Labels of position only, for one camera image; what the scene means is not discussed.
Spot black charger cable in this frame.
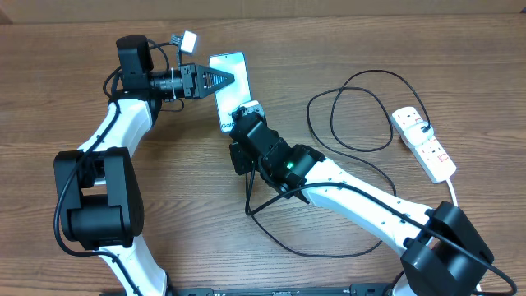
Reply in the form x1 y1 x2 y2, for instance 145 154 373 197
244 69 432 259

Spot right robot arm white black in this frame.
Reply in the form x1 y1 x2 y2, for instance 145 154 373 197
229 107 494 295

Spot white charger plug adapter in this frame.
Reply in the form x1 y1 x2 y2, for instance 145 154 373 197
401 122 434 148

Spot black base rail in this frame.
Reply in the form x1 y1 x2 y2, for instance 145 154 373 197
168 283 395 296

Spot white power strip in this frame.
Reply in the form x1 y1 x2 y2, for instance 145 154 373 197
390 107 457 183

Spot white power strip cord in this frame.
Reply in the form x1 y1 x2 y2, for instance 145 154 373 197
445 178 459 207

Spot Samsung Galaxy smartphone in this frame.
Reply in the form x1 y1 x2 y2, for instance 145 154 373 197
209 52 251 133

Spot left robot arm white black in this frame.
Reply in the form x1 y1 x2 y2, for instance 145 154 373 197
53 31 235 295

